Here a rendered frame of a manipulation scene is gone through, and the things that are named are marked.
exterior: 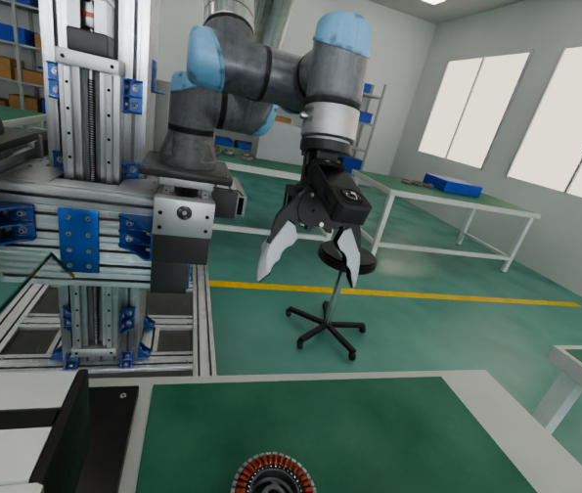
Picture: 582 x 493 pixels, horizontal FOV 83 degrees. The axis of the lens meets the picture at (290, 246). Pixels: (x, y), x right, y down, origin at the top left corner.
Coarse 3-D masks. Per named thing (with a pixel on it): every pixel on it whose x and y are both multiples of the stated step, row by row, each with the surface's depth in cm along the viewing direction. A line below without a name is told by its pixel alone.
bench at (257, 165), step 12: (216, 156) 275; (228, 156) 287; (252, 156) 316; (228, 168) 262; (240, 168) 264; (252, 168) 266; (264, 168) 269; (276, 168) 279; (288, 168) 291; (300, 168) 305; (216, 228) 284; (228, 228) 287; (240, 228) 289; (252, 228) 295; (324, 240) 314
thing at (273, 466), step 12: (264, 456) 46; (276, 456) 46; (288, 456) 47; (240, 468) 44; (252, 468) 44; (264, 468) 45; (276, 468) 45; (288, 468) 45; (300, 468) 46; (240, 480) 42; (252, 480) 43; (264, 480) 45; (276, 480) 45; (288, 480) 45; (300, 480) 44; (312, 480) 45; (240, 492) 41; (252, 492) 43; (264, 492) 43; (276, 492) 43; (288, 492) 45; (300, 492) 43; (312, 492) 43
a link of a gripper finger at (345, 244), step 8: (336, 232) 48; (344, 232) 46; (336, 240) 46; (344, 240) 46; (352, 240) 47; (336, 248) 53; (344, 248) 47; (352, 248) 47; (344, 256) 48; (352, 256) 47; (344, 264) 48; (352, 264) 48; (352, 272) 48; (352, 280) 48
